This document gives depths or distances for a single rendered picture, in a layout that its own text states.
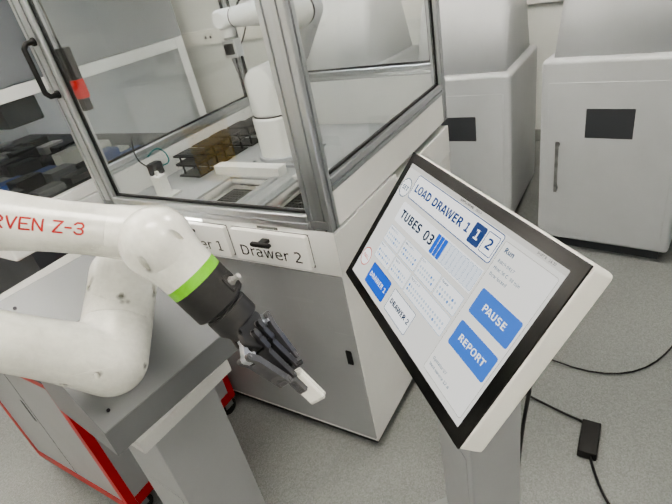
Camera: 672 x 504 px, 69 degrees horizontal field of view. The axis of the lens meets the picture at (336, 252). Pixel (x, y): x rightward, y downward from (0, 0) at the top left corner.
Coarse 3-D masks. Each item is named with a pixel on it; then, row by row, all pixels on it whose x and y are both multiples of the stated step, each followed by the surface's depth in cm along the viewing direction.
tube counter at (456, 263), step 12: (432, 228) 89; (420, 240) 91; (432, 240) 88; (444, 240) 85; (432, 252) 87; (444, 252) 84; (456, 252) 81; (444, 264) 83; (456, 264) 80; (468, 264) 78; (456, 276) 79; (468, 276) 77; (468, 288) 76
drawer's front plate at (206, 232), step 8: (192, 224) 160; (200, 224) 159; (208, 224) 157; (216, 224) 156; (200, 232) 160; (208, 232) 158; (216, 232) 156; (224, 232) 154; (200, 240) 162; (208, 240) 160; (216, 240) 158; (224, 240) 156; (208, 248) 163; (216, 248) 160; (224, 248) 158; (232, 248) 158
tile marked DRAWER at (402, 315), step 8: (392, 296) 93; (400, 296) 91; (392, 304) 92; (400, 304) 90; (408, 304) 88; (392, 312) 91; (400, 312) 89; (408, 312) 87; (392, 320) 91; (400, 320) 88; (408, 320) 86; (400, 328) 88
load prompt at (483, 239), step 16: (416, 192) 97; (432, 192) 93; (432, 208) 91; (448, 208) 87; (464, 208) 83; (448, 224) 85; (464, 224) 82; (480, 224) 78; (464, 240) 81; (480, 240) 77; (496, 240) 74; (480, 256) 76
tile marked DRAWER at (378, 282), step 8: (376, 264) 102; (368, 272) 103; (376, 272) 101; (368, 280) 102; (376, 280) 100; (384, 280) 97; (376, 288) 99; (384, 288) 96; (376, 296) 98; (384, 296) 95
